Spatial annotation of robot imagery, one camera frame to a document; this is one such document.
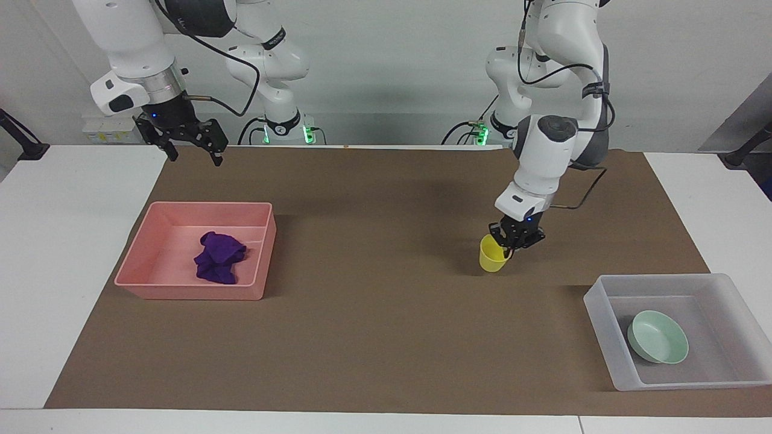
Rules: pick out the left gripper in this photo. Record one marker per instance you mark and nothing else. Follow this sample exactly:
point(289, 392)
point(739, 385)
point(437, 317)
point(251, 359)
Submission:
point(526, 229)

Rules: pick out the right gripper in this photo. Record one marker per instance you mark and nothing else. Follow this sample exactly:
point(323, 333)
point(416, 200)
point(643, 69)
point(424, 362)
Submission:
point(170, 114)

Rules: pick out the yellow plastic cup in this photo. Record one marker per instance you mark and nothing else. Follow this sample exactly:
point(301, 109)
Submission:
point(491, 259)

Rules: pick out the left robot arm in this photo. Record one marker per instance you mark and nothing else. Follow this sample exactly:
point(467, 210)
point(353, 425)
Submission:
point(546, 150)

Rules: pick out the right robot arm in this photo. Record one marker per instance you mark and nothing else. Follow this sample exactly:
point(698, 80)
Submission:
point(129, 36)

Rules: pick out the purple crumpled cloth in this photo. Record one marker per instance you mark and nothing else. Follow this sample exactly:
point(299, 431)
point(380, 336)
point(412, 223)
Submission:
point(218, 259)

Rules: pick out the pink plastic bin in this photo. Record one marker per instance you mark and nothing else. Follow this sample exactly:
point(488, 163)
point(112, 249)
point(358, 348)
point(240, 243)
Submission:
point(181, 289)

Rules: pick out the black stand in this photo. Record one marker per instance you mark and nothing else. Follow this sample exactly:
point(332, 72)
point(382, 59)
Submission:
point(745, 150)
point(24, 144)

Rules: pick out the translucent white plastic bin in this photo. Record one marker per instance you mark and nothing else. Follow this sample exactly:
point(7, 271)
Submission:
point(627, 374)

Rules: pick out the light green bowl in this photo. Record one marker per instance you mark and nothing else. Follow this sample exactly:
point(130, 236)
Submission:
point(660, 340)

